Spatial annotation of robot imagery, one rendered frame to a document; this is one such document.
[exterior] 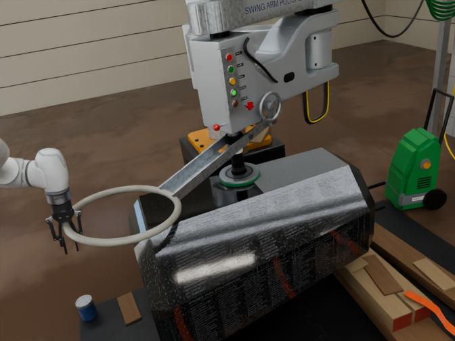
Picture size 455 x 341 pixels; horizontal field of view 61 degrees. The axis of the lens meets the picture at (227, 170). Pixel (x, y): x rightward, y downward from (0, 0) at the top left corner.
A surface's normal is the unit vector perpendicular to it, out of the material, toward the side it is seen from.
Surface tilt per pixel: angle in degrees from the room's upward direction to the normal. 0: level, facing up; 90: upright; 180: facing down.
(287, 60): 90
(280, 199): 45
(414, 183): 90
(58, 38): 90
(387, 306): 0
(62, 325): 0
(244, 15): 90
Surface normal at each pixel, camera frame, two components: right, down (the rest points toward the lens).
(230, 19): 0.58, 0.31
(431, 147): 0.11, 0.45
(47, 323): -0.14, -0.87
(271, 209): 0.16, -0.34
